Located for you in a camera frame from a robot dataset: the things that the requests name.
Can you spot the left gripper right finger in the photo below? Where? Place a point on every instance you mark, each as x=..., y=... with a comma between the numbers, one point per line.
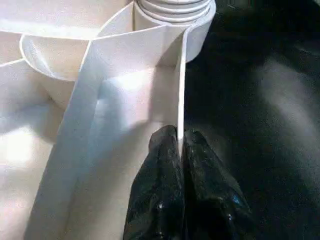
x=212, y=200

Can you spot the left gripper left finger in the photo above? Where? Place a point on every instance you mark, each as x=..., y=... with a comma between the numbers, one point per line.
x=157, y=195

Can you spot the white plastic table top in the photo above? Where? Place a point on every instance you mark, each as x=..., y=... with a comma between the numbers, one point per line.
x=87, y=125

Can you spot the white plastic table leg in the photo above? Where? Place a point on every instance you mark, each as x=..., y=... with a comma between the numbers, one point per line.
x=175, y=10

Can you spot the black plastic mat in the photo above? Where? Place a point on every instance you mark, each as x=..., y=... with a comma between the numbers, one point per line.
x=262, y=125

